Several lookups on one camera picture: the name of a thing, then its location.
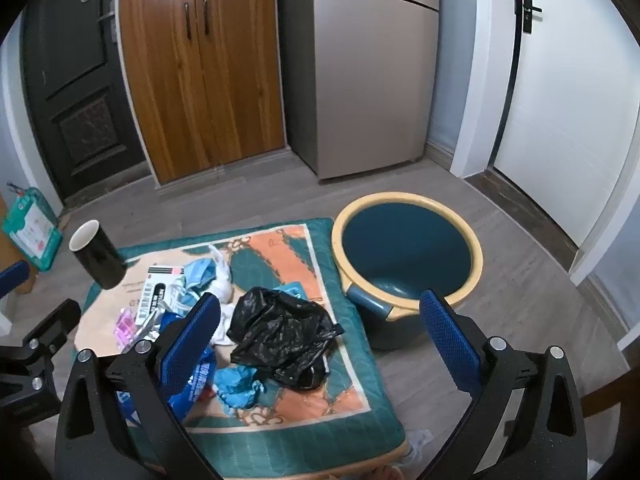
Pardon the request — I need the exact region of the black plastic bag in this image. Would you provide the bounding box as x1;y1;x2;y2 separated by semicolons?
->
227;287;346;392

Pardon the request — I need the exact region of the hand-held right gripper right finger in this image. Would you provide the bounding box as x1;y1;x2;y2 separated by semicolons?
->
419;289;587;480

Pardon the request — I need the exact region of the blue glove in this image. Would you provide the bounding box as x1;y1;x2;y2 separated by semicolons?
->
215;365;266;416

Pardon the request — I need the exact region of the silver refrigerator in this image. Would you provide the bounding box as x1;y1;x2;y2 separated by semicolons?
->
277;0;441;181

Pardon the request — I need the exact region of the cardboard box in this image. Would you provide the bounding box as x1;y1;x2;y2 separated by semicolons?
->
0;195;38;295

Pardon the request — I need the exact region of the pink packet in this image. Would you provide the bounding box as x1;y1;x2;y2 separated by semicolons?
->
114;308;138;348

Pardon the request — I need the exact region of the black entrance door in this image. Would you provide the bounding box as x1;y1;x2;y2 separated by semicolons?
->
20;0;151;201

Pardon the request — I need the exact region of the brown wooden furniture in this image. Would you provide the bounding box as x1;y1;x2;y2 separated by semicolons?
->
580;360;636;421

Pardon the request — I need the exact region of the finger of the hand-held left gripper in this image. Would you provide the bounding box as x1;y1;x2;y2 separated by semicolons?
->
0;299;82;423
0;260;30;302

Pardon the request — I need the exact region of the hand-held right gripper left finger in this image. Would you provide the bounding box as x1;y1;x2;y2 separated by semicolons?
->
54;292;223;480

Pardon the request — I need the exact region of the white door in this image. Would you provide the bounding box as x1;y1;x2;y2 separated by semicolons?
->
492;0;640;248

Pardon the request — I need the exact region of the blue snack packet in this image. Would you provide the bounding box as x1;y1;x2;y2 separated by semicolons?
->
116;310;218;428

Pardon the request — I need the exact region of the blue basin with yellow rim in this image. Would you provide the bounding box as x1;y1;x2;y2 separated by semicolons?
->
331;191;485;352

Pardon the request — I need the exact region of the white plastic bag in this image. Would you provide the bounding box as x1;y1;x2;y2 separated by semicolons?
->
207;245;236;306

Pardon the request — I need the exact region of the wooden cabinet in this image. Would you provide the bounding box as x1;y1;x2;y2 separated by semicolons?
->
116;0;287;186

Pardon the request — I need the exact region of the small blue packet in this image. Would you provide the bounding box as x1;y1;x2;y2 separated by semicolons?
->
272;282;308;303

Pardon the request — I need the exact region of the printed teal and cream mat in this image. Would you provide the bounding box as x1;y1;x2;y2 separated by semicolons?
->
75;217;408;463

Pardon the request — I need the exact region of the white tissue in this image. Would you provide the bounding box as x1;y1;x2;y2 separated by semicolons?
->
210;304;242;347

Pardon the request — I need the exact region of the black mug with white inside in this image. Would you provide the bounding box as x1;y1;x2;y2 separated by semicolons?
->
69;220;128;290

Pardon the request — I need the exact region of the silver door handle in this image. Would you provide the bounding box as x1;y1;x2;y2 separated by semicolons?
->
97;10;119;41

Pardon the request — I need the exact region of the white box with black stripes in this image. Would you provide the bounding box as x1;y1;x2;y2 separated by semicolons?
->
135;265;186;328

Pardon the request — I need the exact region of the black door handle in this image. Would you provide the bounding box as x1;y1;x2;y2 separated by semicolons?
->
515;0;543;33

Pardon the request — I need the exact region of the crumpled white paper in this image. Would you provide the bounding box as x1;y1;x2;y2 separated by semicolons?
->
407;429;434;461

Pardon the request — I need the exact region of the blue face mask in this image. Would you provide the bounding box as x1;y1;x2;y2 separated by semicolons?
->
182;258;217;293

